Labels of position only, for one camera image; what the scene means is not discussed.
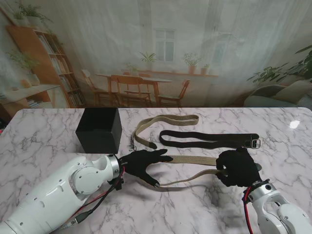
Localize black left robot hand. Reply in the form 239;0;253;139
119;149;174;188

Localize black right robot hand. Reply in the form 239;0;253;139
215;147;263;188

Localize beige woven belt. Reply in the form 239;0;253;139
129;114;200;152
156;155;263;189

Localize black belt with silver buckle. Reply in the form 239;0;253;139
158;130;262;149

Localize black belt storage box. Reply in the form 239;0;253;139
75;108;123;154

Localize printed room scene backdrop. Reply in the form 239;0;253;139
0;0;312;109

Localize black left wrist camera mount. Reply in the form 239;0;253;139
108;176;124;191

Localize right arm red black cables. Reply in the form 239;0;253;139
242;187;253;234

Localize arm red black cables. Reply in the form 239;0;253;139
60;168;125;229
242;187;253;234

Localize left arm red black cables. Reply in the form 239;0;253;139
60;168;125;229

